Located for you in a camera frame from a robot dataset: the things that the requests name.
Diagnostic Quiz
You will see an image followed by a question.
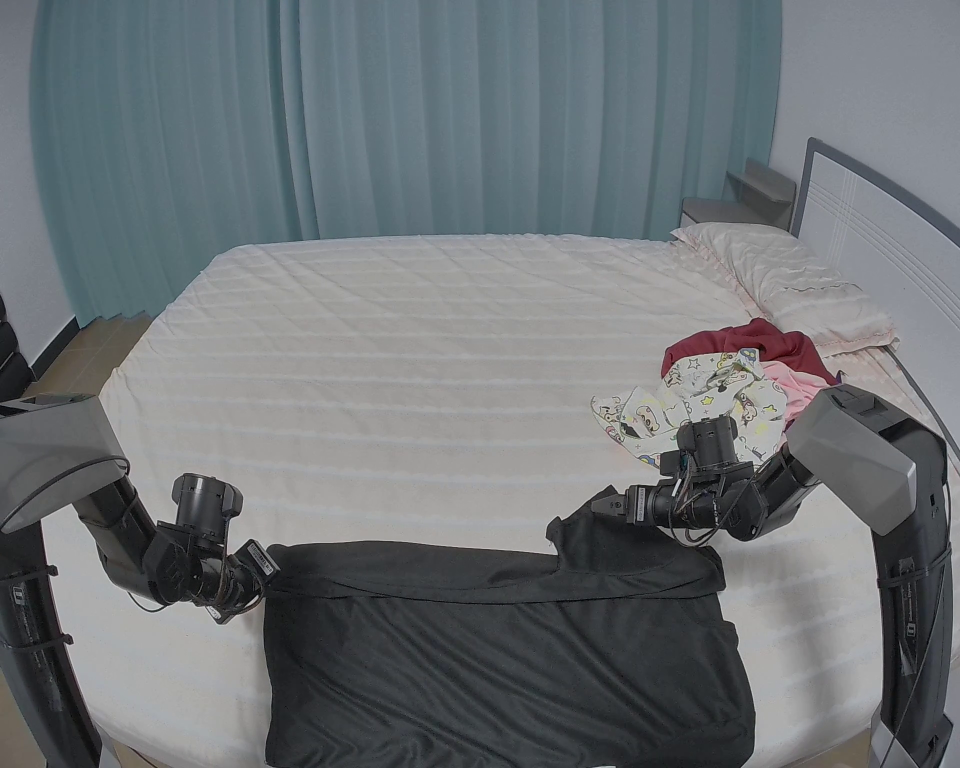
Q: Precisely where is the black T-shirt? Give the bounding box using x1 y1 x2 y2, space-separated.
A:
264 504 755 768

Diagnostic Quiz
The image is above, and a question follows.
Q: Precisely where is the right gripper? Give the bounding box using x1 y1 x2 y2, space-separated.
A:
627 483 691 528

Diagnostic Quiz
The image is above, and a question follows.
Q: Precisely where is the cream pillow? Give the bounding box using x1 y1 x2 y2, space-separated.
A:
669 221 901 357

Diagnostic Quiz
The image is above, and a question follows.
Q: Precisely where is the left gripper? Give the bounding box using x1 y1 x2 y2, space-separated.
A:
213 538 282 625

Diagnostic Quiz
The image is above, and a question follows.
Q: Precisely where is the dark red garment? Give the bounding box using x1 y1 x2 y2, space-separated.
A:
660 317 837 387

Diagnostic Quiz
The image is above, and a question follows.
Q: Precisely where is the pink garment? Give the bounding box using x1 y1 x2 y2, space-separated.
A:
761 363 835 430

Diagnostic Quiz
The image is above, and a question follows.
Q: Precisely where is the bed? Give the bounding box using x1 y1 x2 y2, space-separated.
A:
75 137 960 768

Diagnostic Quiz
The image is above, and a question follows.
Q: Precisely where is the grey bedside table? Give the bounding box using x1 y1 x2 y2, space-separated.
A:
681 159 796 230

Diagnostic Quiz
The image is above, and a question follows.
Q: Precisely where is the black chest of drawers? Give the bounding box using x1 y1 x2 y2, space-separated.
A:
0 292 35 402

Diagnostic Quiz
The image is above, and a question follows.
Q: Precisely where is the white printed pyjama top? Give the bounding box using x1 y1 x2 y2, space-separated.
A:
590 347 789 470

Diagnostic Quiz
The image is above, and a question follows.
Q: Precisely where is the blue-green curtain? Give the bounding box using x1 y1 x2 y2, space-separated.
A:
30 0 320 327
281 0 781 241

